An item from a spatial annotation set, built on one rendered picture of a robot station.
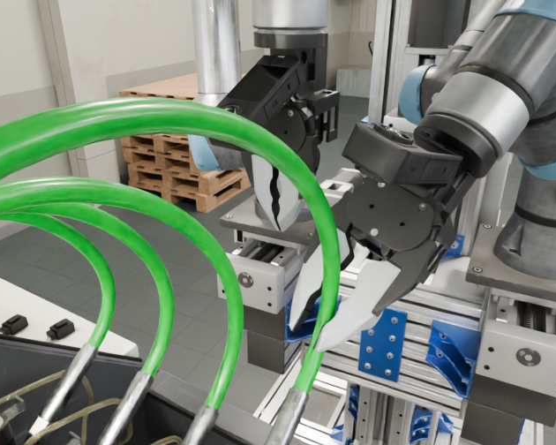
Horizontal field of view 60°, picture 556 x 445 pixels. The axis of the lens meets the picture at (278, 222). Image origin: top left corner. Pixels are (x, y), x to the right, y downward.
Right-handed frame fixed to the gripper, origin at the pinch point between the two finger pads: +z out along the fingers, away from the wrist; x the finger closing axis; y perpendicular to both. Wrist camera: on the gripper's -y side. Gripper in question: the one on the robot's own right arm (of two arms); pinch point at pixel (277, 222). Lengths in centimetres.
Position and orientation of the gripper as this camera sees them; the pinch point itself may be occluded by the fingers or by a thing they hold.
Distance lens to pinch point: 54.6
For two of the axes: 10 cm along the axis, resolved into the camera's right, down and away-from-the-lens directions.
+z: 0.0, 9.1, 4.2
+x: -8.5, -2.2, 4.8
